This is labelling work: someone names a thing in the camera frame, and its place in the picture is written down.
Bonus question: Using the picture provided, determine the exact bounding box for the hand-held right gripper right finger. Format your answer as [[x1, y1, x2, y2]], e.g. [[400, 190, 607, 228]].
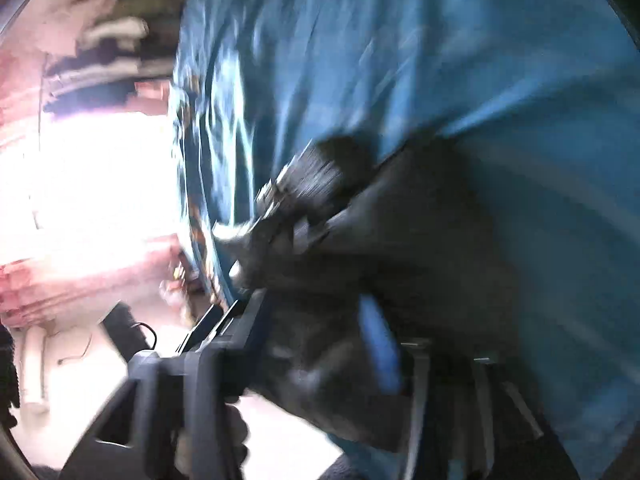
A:
[[359, 297, 552, 480]]

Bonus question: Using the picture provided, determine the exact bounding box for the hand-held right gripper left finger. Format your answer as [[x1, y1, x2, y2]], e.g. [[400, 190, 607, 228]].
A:
[[60, 289, 272, 480]]

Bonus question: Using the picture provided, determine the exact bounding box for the black leather jacket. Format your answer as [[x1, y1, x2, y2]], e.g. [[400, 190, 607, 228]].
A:
[[215, 132, 551, 461]]

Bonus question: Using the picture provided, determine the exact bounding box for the clothes rack with clothes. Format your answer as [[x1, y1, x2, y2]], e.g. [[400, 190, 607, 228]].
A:
[[42, 0, 186, 111]]

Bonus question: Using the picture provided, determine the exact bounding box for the blue striped bed cover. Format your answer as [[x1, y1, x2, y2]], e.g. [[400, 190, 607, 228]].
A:
[[167, 0, 640, 480]]

